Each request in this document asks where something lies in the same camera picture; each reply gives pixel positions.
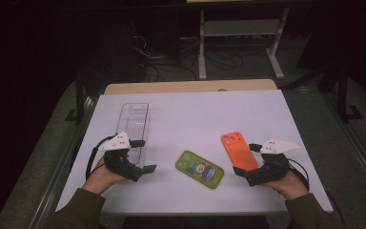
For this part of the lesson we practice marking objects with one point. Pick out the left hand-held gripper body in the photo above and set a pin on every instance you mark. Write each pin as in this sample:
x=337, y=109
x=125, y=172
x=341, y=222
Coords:
x=120, y=163

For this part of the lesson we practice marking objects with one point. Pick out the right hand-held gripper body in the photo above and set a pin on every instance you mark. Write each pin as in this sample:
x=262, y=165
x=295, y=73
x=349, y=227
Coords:
x=271, y=170

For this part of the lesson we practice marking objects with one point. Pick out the clear plastic tray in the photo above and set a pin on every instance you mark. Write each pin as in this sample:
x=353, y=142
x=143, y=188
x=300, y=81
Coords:
x=135, y=127

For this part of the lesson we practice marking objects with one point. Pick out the orange phone case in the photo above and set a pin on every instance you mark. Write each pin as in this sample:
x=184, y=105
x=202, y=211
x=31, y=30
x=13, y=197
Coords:
x=239, y=152

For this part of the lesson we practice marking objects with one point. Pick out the green cartoon phone case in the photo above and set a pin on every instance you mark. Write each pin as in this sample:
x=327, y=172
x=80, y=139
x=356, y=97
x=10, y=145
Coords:
x=199, y=169

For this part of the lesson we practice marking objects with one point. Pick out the person's right hand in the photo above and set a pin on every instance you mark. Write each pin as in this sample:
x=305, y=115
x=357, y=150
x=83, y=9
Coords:
x=290, y=186

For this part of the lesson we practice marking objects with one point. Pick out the person's left hand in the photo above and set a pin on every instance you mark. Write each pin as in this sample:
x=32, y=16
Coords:
x=100, y=178

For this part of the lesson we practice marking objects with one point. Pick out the black metal stand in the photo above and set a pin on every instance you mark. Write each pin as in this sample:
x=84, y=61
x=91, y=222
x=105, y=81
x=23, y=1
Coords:
x=343, y=95
x=80, y=101

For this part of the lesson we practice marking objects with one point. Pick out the grey metal floor rail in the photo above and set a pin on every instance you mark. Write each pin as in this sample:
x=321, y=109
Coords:
x=359, y=149
x=62, y=165

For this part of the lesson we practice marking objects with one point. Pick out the white metal desk frame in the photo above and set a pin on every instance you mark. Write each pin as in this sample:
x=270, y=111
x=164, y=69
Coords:
x=239, y=28

